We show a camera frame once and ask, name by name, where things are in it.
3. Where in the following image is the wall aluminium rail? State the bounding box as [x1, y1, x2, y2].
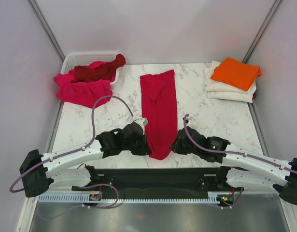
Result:
[27, 0, 65, 62]
[242, 0, 283, 64]

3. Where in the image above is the folded orange t shirt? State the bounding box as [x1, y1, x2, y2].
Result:
[211, 57, 262, 91]

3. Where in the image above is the pink magenta t shirt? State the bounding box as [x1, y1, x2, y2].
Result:
[53, 61, 113, 109]

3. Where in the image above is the white plastic laundry basket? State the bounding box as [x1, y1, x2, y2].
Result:
[54, 52, 126, 88]

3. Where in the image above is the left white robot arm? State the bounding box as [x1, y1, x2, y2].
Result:
[19, 118, 152, 198]

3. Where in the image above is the dark red t shirt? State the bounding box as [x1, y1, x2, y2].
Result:
[73, 54, 126, 83]

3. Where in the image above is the white slotted cable duct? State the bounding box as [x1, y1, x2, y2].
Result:
[38, 192, 235, 204]

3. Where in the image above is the folded white t shirt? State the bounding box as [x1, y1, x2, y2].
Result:
[203, 60, 256, 103]

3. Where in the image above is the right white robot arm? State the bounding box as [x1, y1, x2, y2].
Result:
[170, 127, 297, 205]

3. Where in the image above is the left wall aluminium rail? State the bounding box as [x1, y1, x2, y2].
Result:
[27, 0, 65, 62]

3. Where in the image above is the crimson red t shirt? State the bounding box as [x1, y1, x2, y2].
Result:
[140, 70, 178, 160]

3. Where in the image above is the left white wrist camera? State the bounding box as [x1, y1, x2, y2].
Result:
[134, 117, 148, 127]

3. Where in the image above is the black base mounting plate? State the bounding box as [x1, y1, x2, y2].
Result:
[83, 168, 240, 198]

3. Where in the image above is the right wall aluminium rail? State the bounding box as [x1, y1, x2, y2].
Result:
[242, 0, 283, 64]

